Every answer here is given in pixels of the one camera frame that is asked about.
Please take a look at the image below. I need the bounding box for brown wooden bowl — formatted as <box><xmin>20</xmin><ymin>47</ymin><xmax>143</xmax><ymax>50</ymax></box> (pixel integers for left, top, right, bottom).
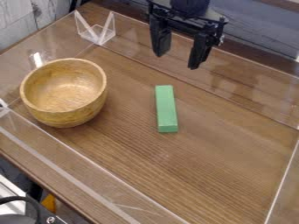
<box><xmin>20</xmin><ymin>58</ymin><xmax>108</xmax><ymax>128</ymax></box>

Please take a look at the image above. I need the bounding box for clear acrylic enclosure wall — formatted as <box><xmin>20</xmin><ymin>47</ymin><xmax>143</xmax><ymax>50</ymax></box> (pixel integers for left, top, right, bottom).
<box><xmin>0</xmin><ymin>15</ymin><xmax>299</xmax><ymax>224</ymax></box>

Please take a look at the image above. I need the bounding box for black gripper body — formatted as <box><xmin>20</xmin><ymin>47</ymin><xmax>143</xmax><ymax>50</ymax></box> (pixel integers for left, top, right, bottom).
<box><xmin>146</xmin><ymin>0</ymin><xmax>229</xmax><ymax>46</ymax></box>

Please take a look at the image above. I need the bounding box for clear acrylic corner bracket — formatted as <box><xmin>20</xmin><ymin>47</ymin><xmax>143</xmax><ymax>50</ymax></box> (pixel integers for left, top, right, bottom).
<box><xmin>74</xmin><ymin>11</ymin><xmax>116</xmax><ymax>46</ymax></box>

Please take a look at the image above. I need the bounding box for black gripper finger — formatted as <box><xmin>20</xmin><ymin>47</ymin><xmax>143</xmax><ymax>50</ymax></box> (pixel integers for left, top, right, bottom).
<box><xmin>189</xmin><ymin>33</ymin><xmax>214</xmax><ymax>70</ymax></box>
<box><xmin>150</xmin><ymin>15</ymin><xmax>172</xmax><ymax>57</ymax></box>

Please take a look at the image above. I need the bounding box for black device with cable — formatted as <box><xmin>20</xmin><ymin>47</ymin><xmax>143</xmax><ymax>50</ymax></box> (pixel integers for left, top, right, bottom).
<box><xmin>0</xmin><ymin>196</ymin><xmax>68</xmax><ymax>224</ymax></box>

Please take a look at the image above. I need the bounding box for yellow object under table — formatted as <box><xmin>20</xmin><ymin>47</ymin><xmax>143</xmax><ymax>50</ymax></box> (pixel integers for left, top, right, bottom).
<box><xmin>42</xmin><ymin>194</ymin><xmax>56</xmax><ymax>213</ymax></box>

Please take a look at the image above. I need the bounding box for green rectangular block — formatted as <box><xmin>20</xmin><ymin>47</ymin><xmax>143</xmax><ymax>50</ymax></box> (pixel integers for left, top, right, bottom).
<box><xmin>155</xmin><ymin>85</ymin><xmax>179</xmax><ymax>133</ymax></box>

